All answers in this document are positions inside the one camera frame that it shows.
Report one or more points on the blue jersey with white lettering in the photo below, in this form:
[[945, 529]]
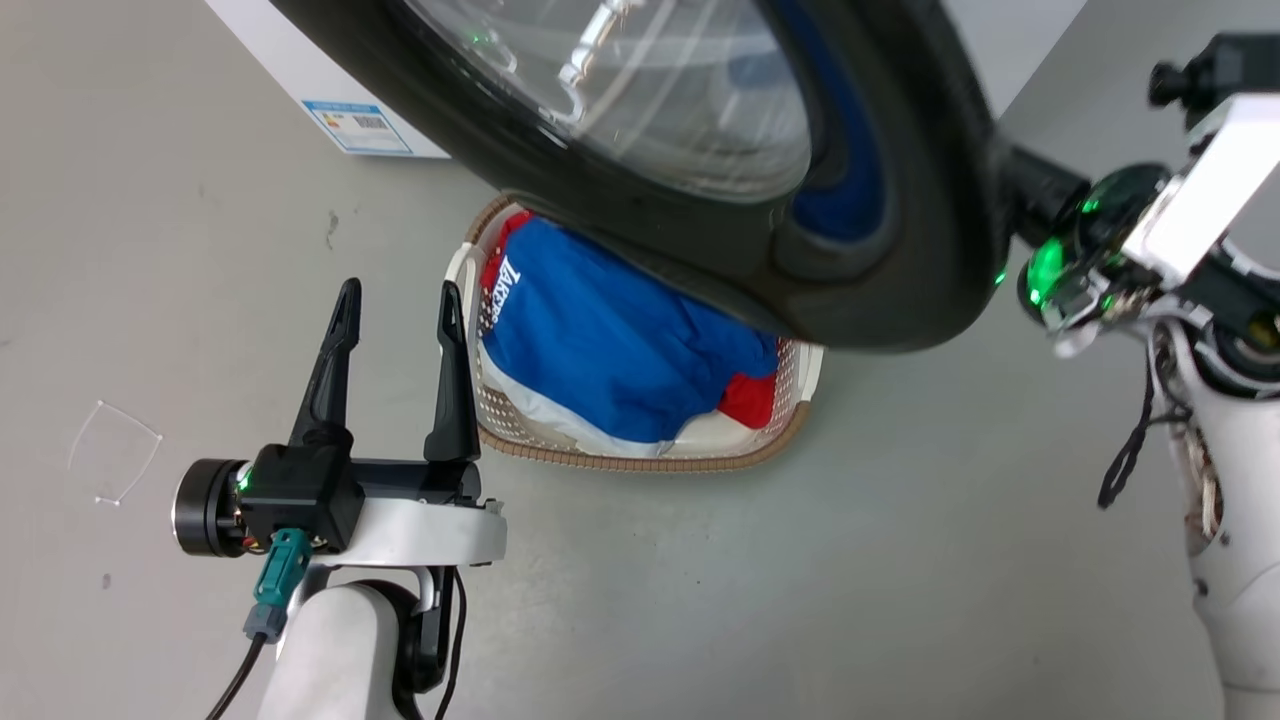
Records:
[[610, 350]]

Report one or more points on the black round washing machine door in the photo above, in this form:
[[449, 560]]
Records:
[[940, 250]]

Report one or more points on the white washing machine body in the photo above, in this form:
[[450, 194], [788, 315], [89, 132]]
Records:
[[270, 50]]

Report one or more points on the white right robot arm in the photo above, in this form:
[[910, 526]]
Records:
[[1240, 560]]

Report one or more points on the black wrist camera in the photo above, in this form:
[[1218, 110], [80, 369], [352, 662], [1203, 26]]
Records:
[[1225, 70]]

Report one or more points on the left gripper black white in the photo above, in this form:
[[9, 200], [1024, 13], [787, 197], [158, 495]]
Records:
[[300, 495]]

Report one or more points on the blue energy label sticker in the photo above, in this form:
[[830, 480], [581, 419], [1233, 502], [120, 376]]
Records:
[[357, 127]]

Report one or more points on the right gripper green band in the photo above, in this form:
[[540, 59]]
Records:
[[1090, 250]]

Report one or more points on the white woven-rim laundry basket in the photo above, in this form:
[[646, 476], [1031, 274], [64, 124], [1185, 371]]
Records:
[[640, 458]]

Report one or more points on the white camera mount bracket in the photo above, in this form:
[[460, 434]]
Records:
[[1215, 180]]

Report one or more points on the red garment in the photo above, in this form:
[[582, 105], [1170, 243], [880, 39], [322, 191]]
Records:
[[750, 400]]

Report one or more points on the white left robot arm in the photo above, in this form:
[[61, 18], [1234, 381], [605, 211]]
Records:
[[335, 650]]

